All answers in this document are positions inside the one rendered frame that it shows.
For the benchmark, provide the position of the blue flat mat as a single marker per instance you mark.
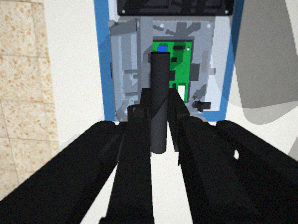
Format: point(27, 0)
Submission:
point(101, 8)

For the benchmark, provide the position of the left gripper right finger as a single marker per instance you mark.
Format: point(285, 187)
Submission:
point(215, 195)

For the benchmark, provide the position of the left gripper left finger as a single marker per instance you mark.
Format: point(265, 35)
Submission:
point(63, 190)

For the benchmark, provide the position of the green circuit board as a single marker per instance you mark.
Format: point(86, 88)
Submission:
point(179, 64)

